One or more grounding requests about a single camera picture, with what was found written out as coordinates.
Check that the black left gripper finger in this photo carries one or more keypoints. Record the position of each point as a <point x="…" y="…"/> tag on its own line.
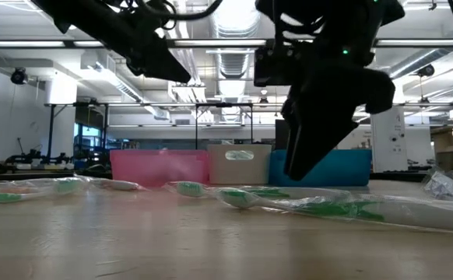
<point x="152" y="72"/>
<point x="170" y="64"/>

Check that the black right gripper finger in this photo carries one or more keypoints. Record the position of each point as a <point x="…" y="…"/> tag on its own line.
<point x="290" y="140"/>
<point x="316" y="144"/>

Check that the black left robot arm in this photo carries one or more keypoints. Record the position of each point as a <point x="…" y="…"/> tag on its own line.
<point x="86" y="19"/>

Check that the black monitor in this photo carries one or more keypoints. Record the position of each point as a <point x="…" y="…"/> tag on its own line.
<point x="281" y="134"/>

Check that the teal plastic bin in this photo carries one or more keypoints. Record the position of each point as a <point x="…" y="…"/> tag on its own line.
<point x="347" y="167"/>

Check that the white plastic bin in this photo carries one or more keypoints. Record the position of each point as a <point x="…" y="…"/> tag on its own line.
<point x="218" y="167"/>

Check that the black ceiling spotlight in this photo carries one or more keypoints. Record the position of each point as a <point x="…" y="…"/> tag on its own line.
<point x="425" y="70"/>
<point x="18" y="76"/>

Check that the pink plastic bin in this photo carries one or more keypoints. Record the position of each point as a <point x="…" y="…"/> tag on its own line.
<point x="156" y="167"/>

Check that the black metal gantry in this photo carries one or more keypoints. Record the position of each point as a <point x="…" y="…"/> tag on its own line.
<point x="50" y="132"/>

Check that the black machine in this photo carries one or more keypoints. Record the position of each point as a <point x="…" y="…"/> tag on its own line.
<point x="36" y="158"/>

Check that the white rectangular ceiling duct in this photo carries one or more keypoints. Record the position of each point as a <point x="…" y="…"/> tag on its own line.
<point x="106" y="74"/>

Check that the silver round ceiling duct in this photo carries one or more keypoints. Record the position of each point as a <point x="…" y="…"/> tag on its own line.
<point x="234" y="62"/>

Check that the black metal frame stand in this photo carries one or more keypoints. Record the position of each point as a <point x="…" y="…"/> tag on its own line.
<point x="196" y="128"/>

